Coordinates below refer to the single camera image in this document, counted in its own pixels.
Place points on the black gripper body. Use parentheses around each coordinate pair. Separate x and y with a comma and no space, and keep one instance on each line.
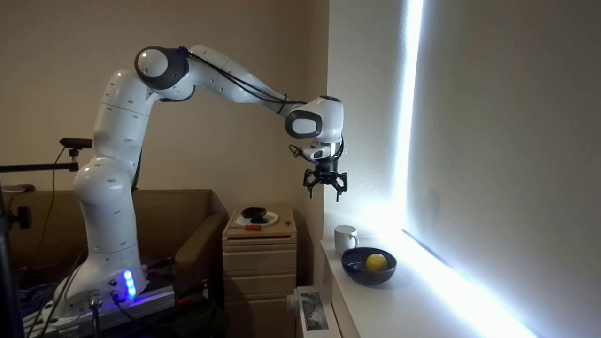
(325,172)

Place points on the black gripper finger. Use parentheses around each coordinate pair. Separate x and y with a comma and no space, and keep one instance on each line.
(308,191)
(340,193)

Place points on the yellow lemon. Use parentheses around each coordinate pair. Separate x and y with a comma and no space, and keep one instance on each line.
(376,262)

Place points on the black sock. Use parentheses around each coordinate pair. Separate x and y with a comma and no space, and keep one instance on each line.
(254,215)

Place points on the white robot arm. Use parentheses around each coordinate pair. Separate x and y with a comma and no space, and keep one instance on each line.
(104,185)

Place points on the dark blue bowl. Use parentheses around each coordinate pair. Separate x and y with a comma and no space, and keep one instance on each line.
(353,262)

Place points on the wooden nightstand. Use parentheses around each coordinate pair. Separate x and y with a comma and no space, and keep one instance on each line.
(260,272)

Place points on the white cup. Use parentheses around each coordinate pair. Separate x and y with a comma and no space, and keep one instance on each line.
(344,238)

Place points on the white round plate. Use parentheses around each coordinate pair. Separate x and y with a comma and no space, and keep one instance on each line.
(271,221)

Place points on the black robot table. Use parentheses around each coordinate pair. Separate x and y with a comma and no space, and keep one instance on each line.
(119,309)

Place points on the tan leather armchair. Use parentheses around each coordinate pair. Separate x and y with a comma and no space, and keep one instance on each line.
(179,229)

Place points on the black camera on stand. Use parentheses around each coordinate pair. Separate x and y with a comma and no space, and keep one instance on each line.
(76,146)

